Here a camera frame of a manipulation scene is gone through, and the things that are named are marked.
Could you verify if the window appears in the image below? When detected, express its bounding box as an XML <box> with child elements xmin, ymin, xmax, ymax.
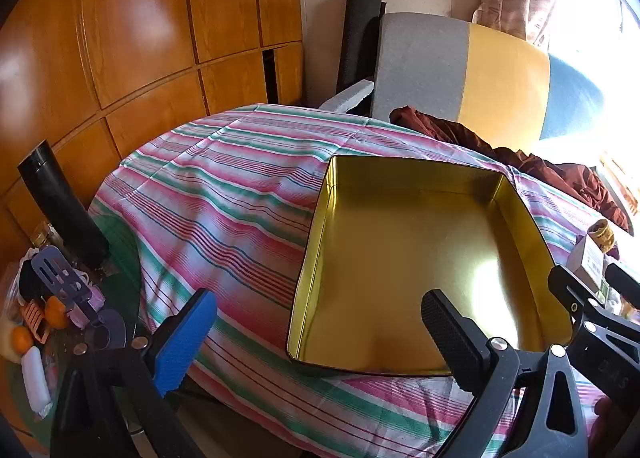
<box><xmin>550</xmin><ymin>0</ymin><xmax>640</xmax><ymax>153</ymax></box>

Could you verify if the black rolled mat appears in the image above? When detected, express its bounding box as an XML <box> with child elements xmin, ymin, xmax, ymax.
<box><xmin>336</xmin><ymin>0</ymin><xmax>383</xmax><ymax>93</ymax></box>

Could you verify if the yellow sock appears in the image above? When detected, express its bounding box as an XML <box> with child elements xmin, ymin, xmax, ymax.
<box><xmin>587</xmin><ymin>219</ymin><xmax>616</xmax><ymax>253</ymax></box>

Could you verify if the wooden wardrobe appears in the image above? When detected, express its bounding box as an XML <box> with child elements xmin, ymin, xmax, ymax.
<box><xmin>0</xmin><ymin>0</ymin><xmax>306</xmax><ymax>263</ymax></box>

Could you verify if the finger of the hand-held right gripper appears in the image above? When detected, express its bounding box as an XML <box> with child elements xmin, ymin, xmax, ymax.
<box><xmin>548</xmin><ymin>265</ymin><xmax>608</xmax><ymax>339</ymax></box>
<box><xmin>605</xmin><ymin>263</ymin><xmax>640</xmax><ymax>323</ymax></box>

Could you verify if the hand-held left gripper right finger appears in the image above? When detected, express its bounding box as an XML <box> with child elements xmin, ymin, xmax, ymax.
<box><xmin>421</xmin><ymin>289</ymin><xmax>591</xmax><ymax>458</ymax></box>

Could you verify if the person's right hand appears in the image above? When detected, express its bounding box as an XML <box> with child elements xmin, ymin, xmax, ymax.
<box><xmin>592</xmin><ymin>395</ymin><xmax>640</xmax><ymax>458</ymax></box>

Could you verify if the glass jar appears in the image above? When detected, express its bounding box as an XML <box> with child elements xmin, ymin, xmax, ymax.
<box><xmin>30</xmin><ymin>220</ymin><xmax>63</xmax><ymax>253</ymax></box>

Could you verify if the purple slotted spatula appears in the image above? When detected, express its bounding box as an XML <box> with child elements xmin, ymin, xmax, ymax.
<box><xmin>31</xmin><ymin>245</ymin><xmax>128</xmax><ymax>351</ymax></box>

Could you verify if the black cylindrical bottle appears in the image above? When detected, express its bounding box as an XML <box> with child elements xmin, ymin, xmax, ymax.
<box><xmin>17</xmin><ymin>139</ymin><xmax>111</xmax><ymax>269</ymax></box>

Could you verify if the orange fruit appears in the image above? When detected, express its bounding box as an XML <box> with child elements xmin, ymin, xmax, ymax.
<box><xmin>45</xmin><ymin>298</ymin><xmax>68</xmax><ymax>329</ymax></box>
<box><xmin>11</xmin><ymin>327</ymin><xmax>35</xmax><ymax>354</ymax></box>

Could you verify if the wooden desk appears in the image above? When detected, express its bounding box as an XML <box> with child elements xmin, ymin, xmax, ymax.
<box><xmin>597</xmin><ymin>150</ymin><xmax>640</xmax><ymax>219</ymax></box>

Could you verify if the pink plastic item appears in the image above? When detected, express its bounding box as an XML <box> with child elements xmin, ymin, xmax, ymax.
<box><xmin>67</xmin><ymin>283</ymin><xmax>106</xmax><ymax>326</ymax></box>

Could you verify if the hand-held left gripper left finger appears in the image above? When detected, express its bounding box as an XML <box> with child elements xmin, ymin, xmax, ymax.
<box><xmin>50</xmin><ymin>288</ymin><xmax>221</xmax><ymax>458</ymax></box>

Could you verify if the white plastic bar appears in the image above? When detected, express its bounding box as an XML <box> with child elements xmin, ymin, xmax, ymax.
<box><xmin>21</xmin><ymin>345</ymin><xmax>53</xmax><ymax>414</ymax></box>

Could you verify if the maroon cloth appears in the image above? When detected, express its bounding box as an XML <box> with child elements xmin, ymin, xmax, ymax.
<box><xmin>390</xmin><ymin>106</ymin><xmax>631</xmax><ymax>233</ymax></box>

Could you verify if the white foam piece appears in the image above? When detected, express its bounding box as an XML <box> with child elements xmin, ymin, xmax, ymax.
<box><xmin>319</xmin><ymin>79</ymin><xmax>375</xmax><ymax>113</ymax></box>

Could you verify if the round glass side table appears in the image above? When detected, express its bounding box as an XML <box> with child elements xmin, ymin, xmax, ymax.
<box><xmin>0</xmin><ymin>213</ymin><xmax>146</xmax><ymax>449</ymax></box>

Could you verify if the green and white box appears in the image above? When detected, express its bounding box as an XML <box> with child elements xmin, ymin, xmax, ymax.
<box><xmin>567</xmin><ymin>235</ymin><xmax>608</xmax><ymax>289</ymax></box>

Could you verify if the gold metal tin box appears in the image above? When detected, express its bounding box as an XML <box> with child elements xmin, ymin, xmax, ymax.
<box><xmin>286</xmin><ymin>154</ymin><xmax>573</xmax><ymax>379</ymax></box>

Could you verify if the striped tablecloth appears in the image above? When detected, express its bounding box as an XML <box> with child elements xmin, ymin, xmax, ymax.
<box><xmin>89</xmin><ymin>104</ymin><xmax>640</xmax><ymax>458</ymax></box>

